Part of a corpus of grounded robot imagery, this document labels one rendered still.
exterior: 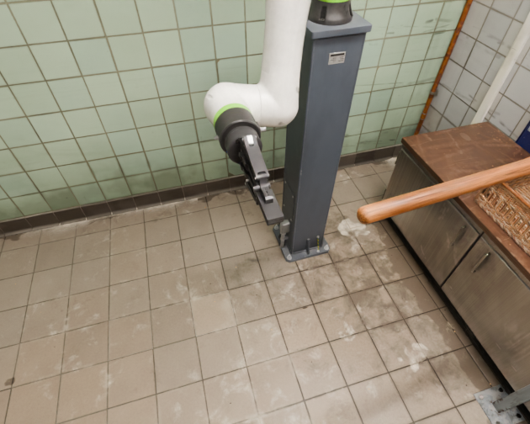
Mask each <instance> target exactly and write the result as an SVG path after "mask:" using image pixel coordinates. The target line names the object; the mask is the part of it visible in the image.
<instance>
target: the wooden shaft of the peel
mask: <svg viewBox="0 0 530 424"><path fill-rule="evenodd" d="M527 175H530V157H529V158H527V159H523V160H521V161H517V162H512V163H509V164H506V165H503V166H500V167H495V168H491V169H489V170H485V171H483V172H477V173H475V174H471V175H468V176H465V177H462V178H457V179H454V180H451V181H448V182H445V183H440V184H437V185H434V186H431V187H428V188H423V189H419V190H416V191H414V192H410V193H405V194H402V195H399V196H396V197H393V198H390V199H385V200H382V201H379V202H376V203H372V204H368V205H364V206H362V207H361V208H359V209H358V211H357V217H358V220H359V221H360V222H361V223H362V224H370V223H373V222H375V221H379V220H383V219H386V218H389V217H392V216H395V215H400V214H403V213H405V212H409V211H412V210H414V209H420V208H422V207H425V206H428V205H431V204H435V203H439V202H442V201H444V200H447V199H452V198H455V197H458V196H461V195H464V194H467V193H472V192H474V191H478V190H481V189H483V188H488V187H491V186H494V185H497V184H500V183H504V182H508V181H511V180H513V179H516V178H521V177H524V176H527Z"/></svg>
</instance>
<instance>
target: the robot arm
mask: <svg viewBox="0 0 530 424"><path fill-rule="evenodd" d="M351 1H352V0H266V2H265V29H264V41H263V52H262V66H261V69H262V71H261V77H260V82H259V83H258V84H240V83H233V82H221V83H218V84H216V85H214V86H213V87H212V88H211V89H210V90H209V91H208V92H207V93H206V95H205V98H204V112H205V115H206V117H207V119H208V120H209V122H210V123H211V124H212V125H213V126H214V128H215V133H216V134H217V136H215V137H214V139H215V140H219V143H220V146H221V148H222V150H223V151H224V152H226V153H227V154H228V156H229V158H230V159H231V160H232V161H233V162H235V163H237V164H240V168H241V170H242V171H243V172H244V175H245V177H246V178H248V179H246V181H245V185H246V186H247V187H248V189H249V191H250V193H251V195H252V197H253V198H254V200H255V203H256V205H259V206H260V209H261V211H262V214H263V217H264V219H265V221H266V223H267V225H273V224H277V223H281V222H284V214H283V212H282V210H281V209H280V206H279V204H278V201H277V200H276V197H275V195H274V193H273V191H272V189H270V187H271V184H270V183H269V181H268V179H269V177H270V176H269V173H268V170H267V168H266V165H265V162H264V160H263V158H262V153H261V152H262V142H261V140H260V139H261V132H263V131H266V127H283V126H285V125H287V124H289V123H290V122H291V121H292V120H293V119H294V117H295V116H296V114H297V112H298V108H299V73H300V68H301V61H302V54H303V47H304V41H305V31H306V26H307V21H308V20H309V21H311V22H313V23H315V24H321V25H330V26H336V25H343V24H348V23H350V22H351V21H352V17H353V12H352V4H351Z"/></svg>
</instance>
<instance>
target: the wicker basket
mask: <svg viewBox="0 0 530 424"><path fill-rule="evenodd" d="M523 189H524V190H525V191H524V190H523ZM529 199H530V175H527V176H524V177H521V178H516V179H513V180H511V181H508V182H504V183H500V184H497V185H494V186H491V187H488V188H483V189H481V190H480V191H479V192H478V193H477V194H476V196H475V197H474V201H475V203H477V205H478V206H479V207H480V208H481V209H482V210H483V211H484V212H486V213H487V215H489V216H490V218H491V219H493V221H494V222H496V224H497V225H499V227H501V228H502V230H504V232H506V233H507V235H509V237H511V238H512V240H514V242H516V243H517V244H518V245H519V247H521V248H522V249H523V251H525V253H527V254H528V256H530V234H529V233H530V200H529ZM501 205H502V206H501ZM508 208H509V209H508ZM507 216H508V217H507ZM526 234H527V235H526Z"/></svg>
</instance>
